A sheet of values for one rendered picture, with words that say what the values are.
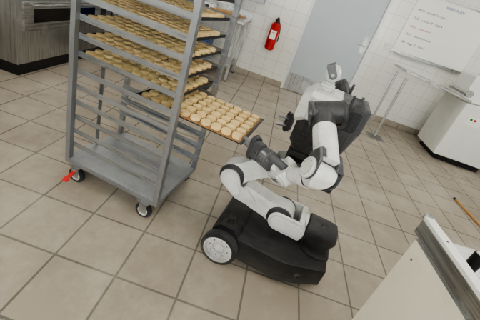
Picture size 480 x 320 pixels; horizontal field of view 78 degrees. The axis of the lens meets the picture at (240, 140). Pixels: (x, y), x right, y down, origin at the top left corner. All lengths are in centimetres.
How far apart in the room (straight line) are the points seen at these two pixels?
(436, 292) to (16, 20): 325
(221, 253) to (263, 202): 35
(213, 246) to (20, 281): 85
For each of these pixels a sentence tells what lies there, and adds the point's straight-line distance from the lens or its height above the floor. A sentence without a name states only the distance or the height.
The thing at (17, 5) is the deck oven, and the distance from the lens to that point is 326.
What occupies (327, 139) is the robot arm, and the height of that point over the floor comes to 94.
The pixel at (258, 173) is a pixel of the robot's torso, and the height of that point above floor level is 48.
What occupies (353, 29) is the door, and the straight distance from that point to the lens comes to 520.
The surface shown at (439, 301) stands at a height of 80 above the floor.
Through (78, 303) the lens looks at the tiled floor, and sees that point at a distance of 156.
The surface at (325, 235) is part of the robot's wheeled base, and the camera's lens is 171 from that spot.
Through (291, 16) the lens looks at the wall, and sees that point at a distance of 508.
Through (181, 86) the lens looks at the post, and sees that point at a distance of 138.
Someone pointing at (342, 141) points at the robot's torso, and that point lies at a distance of 141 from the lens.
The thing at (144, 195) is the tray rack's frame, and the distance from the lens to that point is 179.
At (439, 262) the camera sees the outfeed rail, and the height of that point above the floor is 86.
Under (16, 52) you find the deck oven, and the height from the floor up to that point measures 23.
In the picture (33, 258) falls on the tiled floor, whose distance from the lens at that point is 171.
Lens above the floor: 132
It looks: 26 degrees down
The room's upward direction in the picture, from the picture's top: 19 degrees clockwise
